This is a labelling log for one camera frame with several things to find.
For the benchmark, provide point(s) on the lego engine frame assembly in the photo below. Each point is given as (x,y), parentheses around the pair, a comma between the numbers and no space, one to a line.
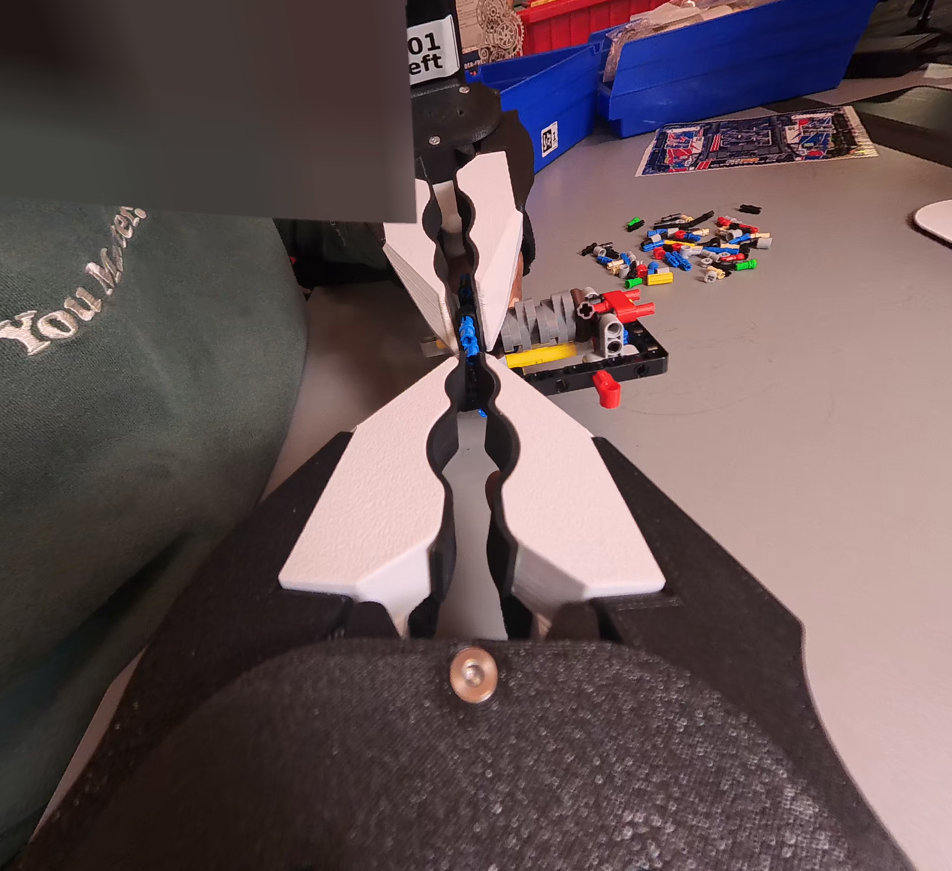
(587,350)

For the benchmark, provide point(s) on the large blue plastic bin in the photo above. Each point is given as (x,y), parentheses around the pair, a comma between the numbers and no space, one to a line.
(744,60)

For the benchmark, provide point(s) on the blue red sticker sheet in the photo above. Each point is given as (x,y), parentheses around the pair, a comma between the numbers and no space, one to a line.
(758,142)

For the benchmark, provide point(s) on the white round disc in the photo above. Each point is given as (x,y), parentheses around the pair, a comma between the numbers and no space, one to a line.
(935,222)

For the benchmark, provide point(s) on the black lego beam blue pins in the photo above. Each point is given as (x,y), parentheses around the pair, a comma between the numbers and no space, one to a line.
(468,343)

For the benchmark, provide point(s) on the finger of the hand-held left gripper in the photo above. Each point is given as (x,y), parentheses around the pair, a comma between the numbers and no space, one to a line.
(494,231)
(413,268)

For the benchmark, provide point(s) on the pile of small lego pieces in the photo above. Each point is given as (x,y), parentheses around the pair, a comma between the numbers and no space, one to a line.
(684,250)

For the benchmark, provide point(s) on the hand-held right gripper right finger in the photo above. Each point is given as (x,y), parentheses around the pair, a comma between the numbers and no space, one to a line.
(576,514)

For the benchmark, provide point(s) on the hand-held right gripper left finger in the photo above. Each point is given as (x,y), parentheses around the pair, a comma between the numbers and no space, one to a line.
(364,506)

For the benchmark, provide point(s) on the small blue plastic bin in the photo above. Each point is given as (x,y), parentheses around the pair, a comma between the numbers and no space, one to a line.
(543,97)

